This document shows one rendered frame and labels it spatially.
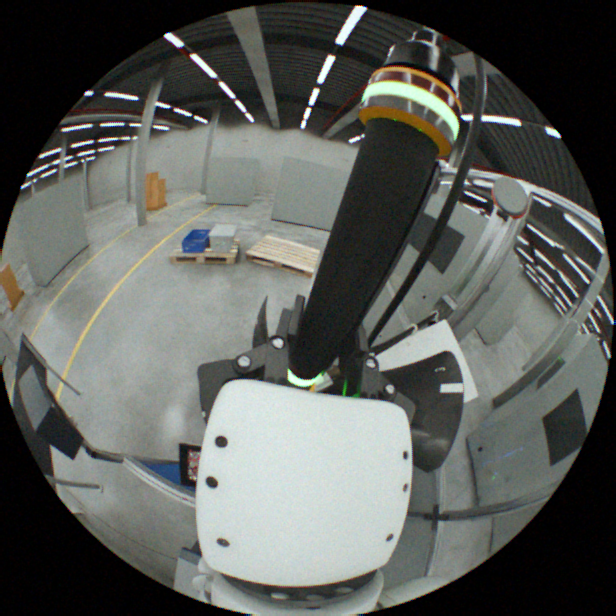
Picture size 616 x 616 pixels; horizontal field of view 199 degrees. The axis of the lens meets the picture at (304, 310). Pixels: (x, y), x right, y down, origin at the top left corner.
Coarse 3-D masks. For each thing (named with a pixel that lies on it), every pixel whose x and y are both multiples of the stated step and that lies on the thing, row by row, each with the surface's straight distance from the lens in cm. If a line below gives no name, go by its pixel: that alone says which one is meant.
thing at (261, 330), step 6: (264, 300) 67; (264, 306) 62; (264, 312) 59; (258, 318) 68; (264, 318) 57; (258, 324) 66; (264, 324) 55; (258, 330) 64; (264, 330) 55; (258, 336) 64; (264, 336) 54; (252, 342) 74; (258, 342) 65; (264, 342) 54
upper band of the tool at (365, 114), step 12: (408, 72) 9; (420, 72) 9; (372, 84) 10; (408, 84) 9; (372, 108) 8; (384, 108) 8; (432, 108) 8; (360, 120) 10; (408, 120) 8; (420, 120) 8; (444, 120) 9; (432, 132) 8; (444, 144) 9
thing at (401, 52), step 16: (416, 32) 15; (432, 32) 15; (400, 48) 12; (416, 48) 11; (432, 48) 12; (384, 64) 11; (400, 64) 14; (416, 64) 14; (432, 64) 10; (448, 64) 12; (448, 80) 10
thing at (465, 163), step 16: (480, 64) 26; (480, 80) 24; (480, 96) 22; (480, 112) 21; (480, 128) 20; (464, 160) 18; (464, 176) 17; (448, 208) 17; (432, 240) 16; (416, 272) 17; (400, 288) 18; (384, 320) 20; (432, 320) 58; (368, 336) 23; (400, 336) 36
